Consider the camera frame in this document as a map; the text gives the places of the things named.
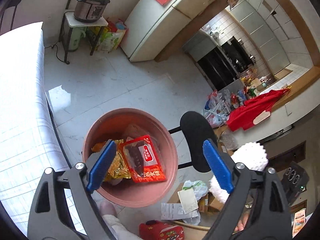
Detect white foam fruit net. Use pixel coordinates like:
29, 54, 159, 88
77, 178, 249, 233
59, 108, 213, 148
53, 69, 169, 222
203, 140, 268, 204

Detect gold foil bag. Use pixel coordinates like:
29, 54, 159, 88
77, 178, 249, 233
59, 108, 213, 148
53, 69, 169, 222
104, 139, 131, 186

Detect red snack packet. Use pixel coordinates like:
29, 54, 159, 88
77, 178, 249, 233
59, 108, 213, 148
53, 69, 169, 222
119, 135, 166, 183

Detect terracotta trash bin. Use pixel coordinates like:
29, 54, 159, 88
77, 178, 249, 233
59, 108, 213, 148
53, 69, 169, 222
82, 108, 178, 207

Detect black kitchen oven cabinet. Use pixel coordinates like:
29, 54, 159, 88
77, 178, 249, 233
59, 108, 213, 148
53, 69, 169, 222
191, 37, 254, 91

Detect checked blue tablecloth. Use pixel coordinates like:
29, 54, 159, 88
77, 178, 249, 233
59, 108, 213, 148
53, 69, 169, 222
0, 22, 87, 238

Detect papers on floor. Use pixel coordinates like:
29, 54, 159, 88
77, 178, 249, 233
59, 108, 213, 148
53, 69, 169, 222
160, 185, 201, 225

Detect red garment on counter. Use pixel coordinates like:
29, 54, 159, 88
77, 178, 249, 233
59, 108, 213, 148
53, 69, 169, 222
226, 86, 291, 132

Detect black chair near bin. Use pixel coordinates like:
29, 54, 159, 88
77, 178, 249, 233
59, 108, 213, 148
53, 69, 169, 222
169, 111, 217, 173

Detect green printed shopping bag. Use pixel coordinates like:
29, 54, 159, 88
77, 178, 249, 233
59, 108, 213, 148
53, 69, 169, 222
97, 19, 127, 53

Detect green thermos jug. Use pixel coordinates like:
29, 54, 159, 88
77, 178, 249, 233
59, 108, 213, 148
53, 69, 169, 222
69, 27, 87, 52

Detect small white side table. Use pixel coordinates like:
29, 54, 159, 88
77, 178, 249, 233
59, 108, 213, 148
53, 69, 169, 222
58, 11, 108, 64

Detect electric pressure cooker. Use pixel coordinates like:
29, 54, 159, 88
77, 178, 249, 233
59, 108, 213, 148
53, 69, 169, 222
74, 0, 110, 23

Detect cream refrigerator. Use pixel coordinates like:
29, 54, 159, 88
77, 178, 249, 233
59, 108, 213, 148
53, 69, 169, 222
120, 0, 215, 62

